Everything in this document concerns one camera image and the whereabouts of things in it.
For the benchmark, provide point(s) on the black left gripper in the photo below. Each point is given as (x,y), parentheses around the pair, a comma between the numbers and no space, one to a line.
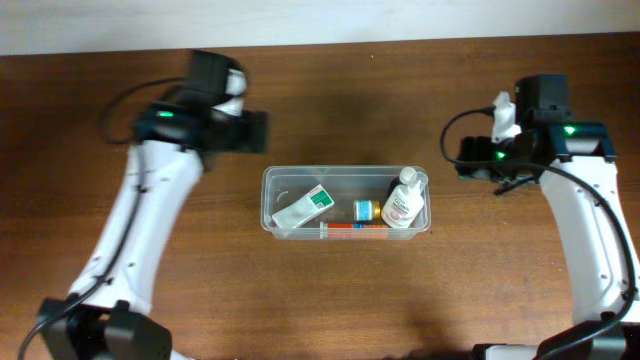
(245,142)

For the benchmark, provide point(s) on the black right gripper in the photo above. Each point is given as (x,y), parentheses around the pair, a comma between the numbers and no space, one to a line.
(475,148)

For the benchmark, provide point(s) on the orange tube white cap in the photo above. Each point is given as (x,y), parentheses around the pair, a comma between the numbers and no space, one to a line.
(349,231)

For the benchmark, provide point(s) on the small jar gold lid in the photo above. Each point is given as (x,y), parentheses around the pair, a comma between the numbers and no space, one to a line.
(366,210)

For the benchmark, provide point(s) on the white lotion pump bottle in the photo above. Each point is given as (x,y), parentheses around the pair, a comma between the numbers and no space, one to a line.
(407,200)

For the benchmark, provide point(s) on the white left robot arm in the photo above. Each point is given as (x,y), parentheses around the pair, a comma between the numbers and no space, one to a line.
(105,314)

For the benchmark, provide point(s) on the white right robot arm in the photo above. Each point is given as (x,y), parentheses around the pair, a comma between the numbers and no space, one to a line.
(577,175)

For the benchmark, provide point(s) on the clear plastic container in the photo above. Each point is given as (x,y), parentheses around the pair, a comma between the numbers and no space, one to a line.
(284,185)

